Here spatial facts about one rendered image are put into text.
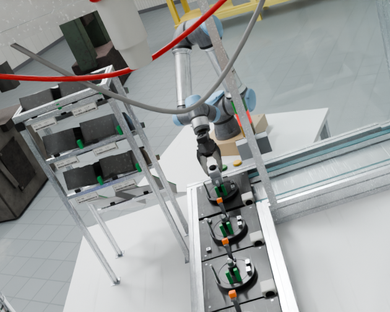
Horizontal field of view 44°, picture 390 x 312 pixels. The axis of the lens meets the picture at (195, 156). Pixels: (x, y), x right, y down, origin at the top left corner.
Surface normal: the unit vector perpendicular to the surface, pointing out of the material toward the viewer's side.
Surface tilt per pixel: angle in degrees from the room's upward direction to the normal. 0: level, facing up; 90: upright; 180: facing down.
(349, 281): 0
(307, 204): 90
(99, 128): 65
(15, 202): 90
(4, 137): 90
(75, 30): 89
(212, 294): 0
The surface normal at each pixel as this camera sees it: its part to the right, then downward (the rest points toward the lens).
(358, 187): 0.04, 0.48
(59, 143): -0.26, 0.14
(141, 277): -0.35, -0.81
